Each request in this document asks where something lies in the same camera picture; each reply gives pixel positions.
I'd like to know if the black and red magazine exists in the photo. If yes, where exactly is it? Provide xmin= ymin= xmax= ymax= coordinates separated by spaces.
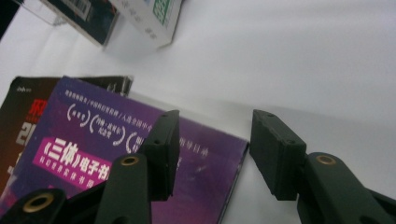
xmin=0 ymin=75 xmax=134 ymax=194

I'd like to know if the purple cover magazine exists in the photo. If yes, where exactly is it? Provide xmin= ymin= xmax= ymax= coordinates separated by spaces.
xmin=40 ymin=0 xmax=120 ymax=47
xmin=0 ymin=76 xmax=250 ymax=224

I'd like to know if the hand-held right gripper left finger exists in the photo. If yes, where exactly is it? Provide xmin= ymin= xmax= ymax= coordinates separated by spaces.
xmin=94 ymin=109 xmax=181 ymax=224

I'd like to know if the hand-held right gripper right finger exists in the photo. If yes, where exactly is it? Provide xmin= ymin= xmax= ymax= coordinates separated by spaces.
xmin=249 ymin=109 xmax=396 ymax=224

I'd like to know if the white book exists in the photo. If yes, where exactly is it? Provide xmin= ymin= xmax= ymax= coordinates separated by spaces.
xmin=108 ymin=0 xmax=185 ymax=50

